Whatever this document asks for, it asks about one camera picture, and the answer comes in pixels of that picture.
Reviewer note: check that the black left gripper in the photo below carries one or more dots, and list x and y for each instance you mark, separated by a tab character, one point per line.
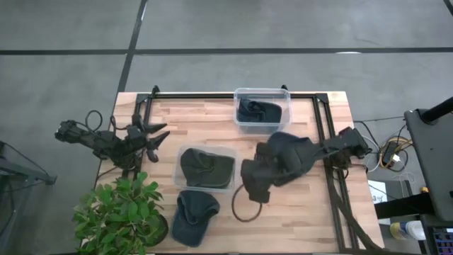
139	136

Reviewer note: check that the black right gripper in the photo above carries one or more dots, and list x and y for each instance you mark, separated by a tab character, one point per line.
256	180

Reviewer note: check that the slate blue cap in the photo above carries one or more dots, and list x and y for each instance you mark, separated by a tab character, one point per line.
193	219

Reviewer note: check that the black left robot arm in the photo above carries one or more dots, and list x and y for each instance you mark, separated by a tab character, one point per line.
106	143

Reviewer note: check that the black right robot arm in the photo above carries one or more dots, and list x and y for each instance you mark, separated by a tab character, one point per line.
293	156

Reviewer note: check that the dark green hat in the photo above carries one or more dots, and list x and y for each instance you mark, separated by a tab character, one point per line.
205	168

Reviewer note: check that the dark navy hat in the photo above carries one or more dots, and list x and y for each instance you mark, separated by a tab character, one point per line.
258	111

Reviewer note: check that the clear plastic bin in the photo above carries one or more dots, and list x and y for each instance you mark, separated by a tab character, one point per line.
286	113
177	177

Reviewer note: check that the green leafy plant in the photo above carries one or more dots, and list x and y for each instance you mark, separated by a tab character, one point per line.
117	212

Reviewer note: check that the black plant pot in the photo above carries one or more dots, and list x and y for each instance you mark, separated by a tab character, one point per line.
162	230

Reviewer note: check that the white paper sheet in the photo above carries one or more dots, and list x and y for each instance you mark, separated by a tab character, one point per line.
377	193

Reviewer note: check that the black power adapter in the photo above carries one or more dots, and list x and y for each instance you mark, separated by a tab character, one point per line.
389	152

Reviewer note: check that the grey metal stand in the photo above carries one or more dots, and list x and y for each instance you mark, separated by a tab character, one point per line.
21	173

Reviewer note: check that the black bar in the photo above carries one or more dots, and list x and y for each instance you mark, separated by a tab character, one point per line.
400	205

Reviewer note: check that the white bottle yellow cap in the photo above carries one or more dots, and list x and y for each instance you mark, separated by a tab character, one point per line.
410	230

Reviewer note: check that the grey equipment cart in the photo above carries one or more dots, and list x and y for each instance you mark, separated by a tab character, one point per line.
431	159

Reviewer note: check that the black pole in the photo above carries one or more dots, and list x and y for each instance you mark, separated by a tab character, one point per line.
439	110

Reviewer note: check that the colourful keypad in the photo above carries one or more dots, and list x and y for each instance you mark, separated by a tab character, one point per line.
444	242

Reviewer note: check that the black aluminium frame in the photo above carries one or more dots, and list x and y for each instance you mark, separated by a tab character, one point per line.
320	117

